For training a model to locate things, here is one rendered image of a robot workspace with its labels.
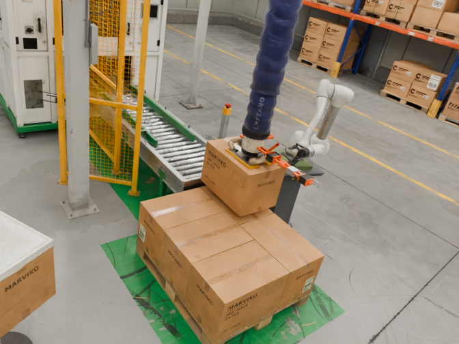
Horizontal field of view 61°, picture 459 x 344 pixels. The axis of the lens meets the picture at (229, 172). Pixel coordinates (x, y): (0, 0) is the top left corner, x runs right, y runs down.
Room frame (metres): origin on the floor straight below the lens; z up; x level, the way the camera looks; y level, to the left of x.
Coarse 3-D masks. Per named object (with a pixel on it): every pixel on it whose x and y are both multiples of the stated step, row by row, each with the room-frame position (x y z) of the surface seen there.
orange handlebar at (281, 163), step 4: (240, 136) 2.97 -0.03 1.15; (272, 136) 3.09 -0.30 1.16; (260, 148) 2.80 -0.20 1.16; (264, 148) 2.82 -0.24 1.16; (264, 152) 2.75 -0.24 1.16; (276, 160) 2.65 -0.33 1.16; (280, 160) 2.67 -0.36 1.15; (284, 160) 2.66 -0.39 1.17; (280, 164) 2.61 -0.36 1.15; (284, 164) 2.63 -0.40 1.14; (288, 164) 2.61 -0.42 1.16; (284, 168) 2.57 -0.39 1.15; (300, 172) 2.53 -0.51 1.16; (296, 176) 2.48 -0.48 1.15; (308, 184) 2.40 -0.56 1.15
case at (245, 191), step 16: (208, 144) 3.00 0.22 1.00; (224, 144) 3.03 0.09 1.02; (208, 160) 2.97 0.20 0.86; (224, 160) 2.82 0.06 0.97; (208, 176) 2.95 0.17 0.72; (224, 176) 2.80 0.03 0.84; (240, 176) 2.66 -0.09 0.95; (256, 176) 2.63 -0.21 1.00; (272, 176) 2.75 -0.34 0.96; (224, 192) 2.77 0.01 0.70; (240, 192) 2.62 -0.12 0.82; (256, 192) 2.67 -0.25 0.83; (272, 192) 2.79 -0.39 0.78; (240, 208) 2.59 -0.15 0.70; (256, 208) 2.70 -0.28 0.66
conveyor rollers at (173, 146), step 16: (128, 96) 4.88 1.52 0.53; (128, 112) 4.33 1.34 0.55; (144, 112) 4.46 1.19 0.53; (160, 128) 4.12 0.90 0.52; (160, 144) 3.72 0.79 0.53; (176, 144) 3.77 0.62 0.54; (192, 144) 3.90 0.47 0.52; (176, 160) 3.45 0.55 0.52; (192, 160) 3.48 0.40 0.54; (192, 176) 3.17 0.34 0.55
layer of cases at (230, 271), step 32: (192, 192) 2.90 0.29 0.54; (160, 224) 2.38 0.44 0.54; (192, 224) 2.46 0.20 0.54; (224, 224) 2.55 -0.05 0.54; (256, 224) 2.64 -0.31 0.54; (160, 256) 2.32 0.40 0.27; (192, 256) 2.10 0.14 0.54; (224, 256) 2.17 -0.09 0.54; (256, 256) 2.25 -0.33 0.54; (288, 256) 2.32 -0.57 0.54; (320, 256) 2.40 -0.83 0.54; (192, 288) 1.99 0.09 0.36; (224, 288) 1.87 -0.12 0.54; (256, 288) 1.93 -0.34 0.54; (288, 288) 2.19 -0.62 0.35; (224, 320) 1.76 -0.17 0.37; (256, 320) 2.00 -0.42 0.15
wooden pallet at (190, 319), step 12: (144, 252) 2.51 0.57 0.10; (156, 276) 2.34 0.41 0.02; (168, 288) 2.19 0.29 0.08; (180, 300) 2.15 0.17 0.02; (300, 300) 2.36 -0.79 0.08; (180, 312) 2.04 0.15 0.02; (276, 312) 2.15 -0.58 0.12; (192, 324) 1.95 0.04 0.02; (252, 324) 1.97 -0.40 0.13; (264, 324) 2.08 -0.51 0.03; (204, 336) 1.82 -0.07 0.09; (228, 336) 1.82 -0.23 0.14
